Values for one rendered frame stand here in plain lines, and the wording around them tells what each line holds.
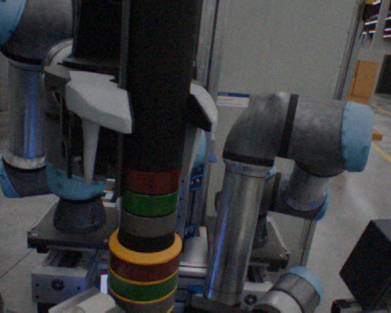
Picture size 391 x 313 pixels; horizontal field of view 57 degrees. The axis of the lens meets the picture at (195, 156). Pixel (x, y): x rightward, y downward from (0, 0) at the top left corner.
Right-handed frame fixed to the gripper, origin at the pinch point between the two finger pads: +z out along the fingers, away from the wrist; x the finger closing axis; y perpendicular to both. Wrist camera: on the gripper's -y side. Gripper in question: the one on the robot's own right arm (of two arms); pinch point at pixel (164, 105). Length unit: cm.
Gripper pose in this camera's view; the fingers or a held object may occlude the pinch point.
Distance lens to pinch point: 17.6
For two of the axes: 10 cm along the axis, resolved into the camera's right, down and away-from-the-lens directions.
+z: 4.2, 3.2, -8.5
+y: -1.1, 9.5, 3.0
